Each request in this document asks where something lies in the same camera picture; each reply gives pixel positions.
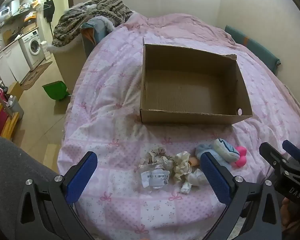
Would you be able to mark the small cardboard box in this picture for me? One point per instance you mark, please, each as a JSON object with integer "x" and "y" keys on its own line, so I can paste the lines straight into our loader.
{"x": 15, "y": 90}

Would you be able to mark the person's right hand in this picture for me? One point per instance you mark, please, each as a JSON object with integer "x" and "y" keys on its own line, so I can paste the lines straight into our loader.
{"x": 288, "y": 213}

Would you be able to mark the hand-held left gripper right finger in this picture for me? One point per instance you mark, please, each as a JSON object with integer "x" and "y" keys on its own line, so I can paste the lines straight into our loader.
{"x": 215, "y": 177}

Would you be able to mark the white cloth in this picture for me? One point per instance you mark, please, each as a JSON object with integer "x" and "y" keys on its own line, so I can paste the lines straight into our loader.
{"x": 193, "y": 181}

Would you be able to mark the white kitchen cabinets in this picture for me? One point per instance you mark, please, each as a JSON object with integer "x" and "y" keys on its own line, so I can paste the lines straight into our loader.
{"x": 10, "y": 60}

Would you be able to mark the peach foam piece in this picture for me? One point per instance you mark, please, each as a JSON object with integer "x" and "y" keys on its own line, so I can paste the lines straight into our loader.
{"x": 193, "y": 161}

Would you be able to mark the pink soft toy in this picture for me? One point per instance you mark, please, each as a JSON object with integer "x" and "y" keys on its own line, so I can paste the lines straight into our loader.
{"x": 241, "y": 156}

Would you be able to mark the white water heater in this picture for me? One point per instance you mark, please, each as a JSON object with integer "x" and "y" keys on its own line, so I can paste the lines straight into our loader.
{"x": 15, "y": 5}

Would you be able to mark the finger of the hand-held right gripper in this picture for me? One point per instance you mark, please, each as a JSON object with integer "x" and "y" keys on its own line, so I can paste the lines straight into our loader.
{"x": 293, "y": 152}
{"x": 272, "y": 155}

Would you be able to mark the white microwave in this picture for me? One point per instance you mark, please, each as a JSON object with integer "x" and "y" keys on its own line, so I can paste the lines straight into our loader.
{"x": 5, "y": 11}

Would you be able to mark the yellow wooden frame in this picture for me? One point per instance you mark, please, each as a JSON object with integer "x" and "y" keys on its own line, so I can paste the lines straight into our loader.
{"x": 11, "y": 122}

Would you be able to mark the white blue-striped sock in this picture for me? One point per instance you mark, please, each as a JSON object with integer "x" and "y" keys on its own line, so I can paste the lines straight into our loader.
{"x": 225, "y": 150}

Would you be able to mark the grey bin with bottle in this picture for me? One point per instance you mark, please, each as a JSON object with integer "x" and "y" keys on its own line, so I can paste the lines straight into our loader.
{"x": 15, "y": 107}

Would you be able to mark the beige sofa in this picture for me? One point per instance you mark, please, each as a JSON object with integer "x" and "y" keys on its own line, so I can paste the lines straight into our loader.
{"x": 67, "y": 65}

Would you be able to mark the pink bow-print quilt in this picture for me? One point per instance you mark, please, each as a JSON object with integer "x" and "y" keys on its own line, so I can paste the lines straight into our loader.
{"x": 110, "y": 100}

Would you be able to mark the teal cushion with fluffy edge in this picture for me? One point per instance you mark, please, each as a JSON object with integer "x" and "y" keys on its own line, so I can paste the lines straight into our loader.
{"x": 96, "y": 30}

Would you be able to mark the blue pink plush toy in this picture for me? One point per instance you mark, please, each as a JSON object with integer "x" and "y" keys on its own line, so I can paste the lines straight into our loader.
{"x": 202, "y": 151}

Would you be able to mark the white washing machine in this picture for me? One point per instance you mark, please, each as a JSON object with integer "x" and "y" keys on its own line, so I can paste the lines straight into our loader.
{"x": 33, "y": 46}

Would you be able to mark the green dustpan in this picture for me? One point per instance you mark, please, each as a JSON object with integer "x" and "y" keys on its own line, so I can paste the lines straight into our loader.
{"x": 56, "y": 90}

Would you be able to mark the teal pillow with orange stripe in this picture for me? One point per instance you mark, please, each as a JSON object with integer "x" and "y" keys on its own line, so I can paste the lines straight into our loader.
{"x": 255, "y": 46}

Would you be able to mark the cream scrunchie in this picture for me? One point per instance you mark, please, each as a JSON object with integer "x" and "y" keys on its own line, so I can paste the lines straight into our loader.
{"x": 181, "y": 166}

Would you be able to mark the black hanging garment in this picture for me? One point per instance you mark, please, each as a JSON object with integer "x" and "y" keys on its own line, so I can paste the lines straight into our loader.
{"x": 49, "y": 10}

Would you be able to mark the brown cardboard box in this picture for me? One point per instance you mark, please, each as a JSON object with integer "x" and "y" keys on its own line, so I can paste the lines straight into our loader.
{"x": 190, "y": 90}

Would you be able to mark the patterned knit blanket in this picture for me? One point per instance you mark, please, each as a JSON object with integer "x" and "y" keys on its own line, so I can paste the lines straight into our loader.
{"x": 90, "y": 15}

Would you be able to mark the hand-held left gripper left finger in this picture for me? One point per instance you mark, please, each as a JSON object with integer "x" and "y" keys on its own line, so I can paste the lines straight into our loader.
{"x": 82, "y": 177}

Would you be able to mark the clear plastic packet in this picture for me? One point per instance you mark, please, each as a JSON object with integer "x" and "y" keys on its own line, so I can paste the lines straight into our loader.
{"x": 155, "y": 173}

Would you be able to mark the brown door mat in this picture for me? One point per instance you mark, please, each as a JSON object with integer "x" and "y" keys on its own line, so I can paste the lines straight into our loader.
{"x": 37, "y": 73}

